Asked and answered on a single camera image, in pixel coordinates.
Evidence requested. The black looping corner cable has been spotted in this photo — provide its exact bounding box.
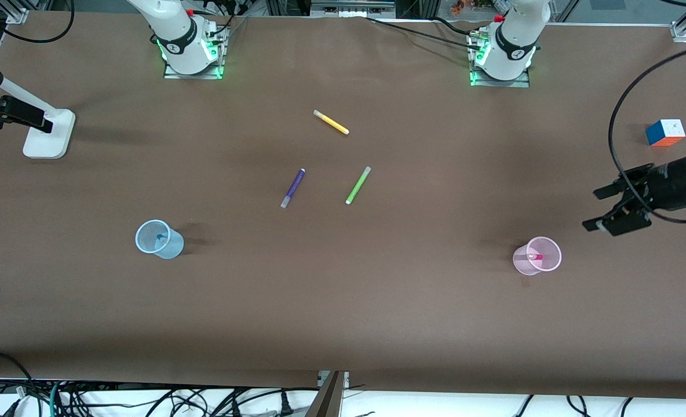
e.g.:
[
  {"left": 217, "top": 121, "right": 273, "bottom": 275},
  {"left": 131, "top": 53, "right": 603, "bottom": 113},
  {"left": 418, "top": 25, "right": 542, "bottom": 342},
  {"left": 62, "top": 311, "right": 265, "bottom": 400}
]
[{"left": 0, "top": 0, "right": 75, "bottom": 45}]

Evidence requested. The brown paper table cover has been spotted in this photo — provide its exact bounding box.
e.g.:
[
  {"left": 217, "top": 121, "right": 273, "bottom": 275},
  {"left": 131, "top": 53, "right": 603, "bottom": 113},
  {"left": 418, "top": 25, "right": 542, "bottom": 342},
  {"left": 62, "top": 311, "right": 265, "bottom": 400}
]
[{"left": 0, "top": 10, "right": 686, "bottom": 399}]

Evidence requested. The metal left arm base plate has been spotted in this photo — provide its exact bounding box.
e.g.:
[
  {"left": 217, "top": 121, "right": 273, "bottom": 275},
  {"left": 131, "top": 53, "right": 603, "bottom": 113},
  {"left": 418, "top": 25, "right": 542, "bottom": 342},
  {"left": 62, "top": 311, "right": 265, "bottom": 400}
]
[{"left": 468, "top": 29, "right": 531, "bottom": 89}]

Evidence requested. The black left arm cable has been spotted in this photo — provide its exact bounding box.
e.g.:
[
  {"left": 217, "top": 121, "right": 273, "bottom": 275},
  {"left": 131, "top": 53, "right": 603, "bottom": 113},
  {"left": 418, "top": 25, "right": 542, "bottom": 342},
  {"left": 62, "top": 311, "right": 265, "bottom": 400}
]
[{"left": 608, "top": 43, "right": 686, "bottom": 224}]

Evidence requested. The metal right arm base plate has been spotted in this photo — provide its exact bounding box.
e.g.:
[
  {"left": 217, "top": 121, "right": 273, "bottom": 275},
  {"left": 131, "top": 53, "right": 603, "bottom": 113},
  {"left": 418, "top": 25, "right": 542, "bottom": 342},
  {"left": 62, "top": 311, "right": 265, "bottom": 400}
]
[{"left": 163, "top": 22, "right": 228, "bottom": 81}]

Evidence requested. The white stand with pole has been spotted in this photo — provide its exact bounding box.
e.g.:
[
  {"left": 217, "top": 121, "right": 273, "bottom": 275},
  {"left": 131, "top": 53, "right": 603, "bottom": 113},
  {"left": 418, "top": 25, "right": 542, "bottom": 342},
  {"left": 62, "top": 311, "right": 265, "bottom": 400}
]
[{"left": 0, "top": 61, "right": 76, "bottom": 160}]

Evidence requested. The pink plastic cup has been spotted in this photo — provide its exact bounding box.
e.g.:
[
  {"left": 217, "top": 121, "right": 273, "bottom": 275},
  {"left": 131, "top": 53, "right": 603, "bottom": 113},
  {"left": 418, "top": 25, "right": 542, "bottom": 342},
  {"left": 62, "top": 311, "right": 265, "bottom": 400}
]
[{"left": 512, "top": 236, "right": 563, "bottom": 276}]

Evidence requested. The blue plastic cup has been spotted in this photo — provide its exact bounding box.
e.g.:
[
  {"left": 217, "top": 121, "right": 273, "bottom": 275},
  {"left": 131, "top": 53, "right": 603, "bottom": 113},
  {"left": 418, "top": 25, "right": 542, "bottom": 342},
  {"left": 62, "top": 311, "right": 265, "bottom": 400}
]
[{"left": 134, "top": 219, "right": 185, "bottom": 260}]

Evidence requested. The multicoloured puzzle cube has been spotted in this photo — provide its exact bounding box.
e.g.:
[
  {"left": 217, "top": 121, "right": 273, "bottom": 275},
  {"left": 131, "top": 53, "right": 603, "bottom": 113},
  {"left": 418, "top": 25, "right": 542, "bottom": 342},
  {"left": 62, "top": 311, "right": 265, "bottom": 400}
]
[{"left": 645, "top": 119, "right": 686, "bottom": 147}]

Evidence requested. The yellow marker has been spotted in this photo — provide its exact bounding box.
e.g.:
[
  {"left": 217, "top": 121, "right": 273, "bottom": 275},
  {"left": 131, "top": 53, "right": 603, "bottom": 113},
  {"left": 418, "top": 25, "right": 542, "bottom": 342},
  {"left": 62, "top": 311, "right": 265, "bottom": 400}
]
[{"left": 313, "top": 109, "right": 351, "bottom": 136}]

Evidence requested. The grey table leg beam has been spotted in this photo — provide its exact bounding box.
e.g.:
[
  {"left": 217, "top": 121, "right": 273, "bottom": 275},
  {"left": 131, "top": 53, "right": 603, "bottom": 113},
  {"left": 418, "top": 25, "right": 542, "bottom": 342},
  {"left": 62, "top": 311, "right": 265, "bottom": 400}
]
[{"left": 305, "top": 371, "right": 351, "bottom": 417}]

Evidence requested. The purple marker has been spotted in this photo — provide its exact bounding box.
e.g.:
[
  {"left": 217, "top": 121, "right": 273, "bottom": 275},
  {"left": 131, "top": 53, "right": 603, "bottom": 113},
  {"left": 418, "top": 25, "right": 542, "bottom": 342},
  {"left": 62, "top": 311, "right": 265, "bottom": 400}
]
[{"left": 280, "top": 168, "right": 306, "bottom": 210}]

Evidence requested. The green marker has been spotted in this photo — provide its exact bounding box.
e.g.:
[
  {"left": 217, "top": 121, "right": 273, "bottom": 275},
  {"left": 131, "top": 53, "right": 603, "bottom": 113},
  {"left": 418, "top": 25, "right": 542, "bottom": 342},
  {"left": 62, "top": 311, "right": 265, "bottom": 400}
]
[{"left": 345, "top": 166, "right": 373, "bottom": 206}]

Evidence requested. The black cable across table edge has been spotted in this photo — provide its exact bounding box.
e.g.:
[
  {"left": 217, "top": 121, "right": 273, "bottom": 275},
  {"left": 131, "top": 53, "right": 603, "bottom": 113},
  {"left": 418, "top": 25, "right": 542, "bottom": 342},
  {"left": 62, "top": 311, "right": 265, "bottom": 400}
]
[{"left": 365, "top": 16, "right": 478, "bottom": 46}]

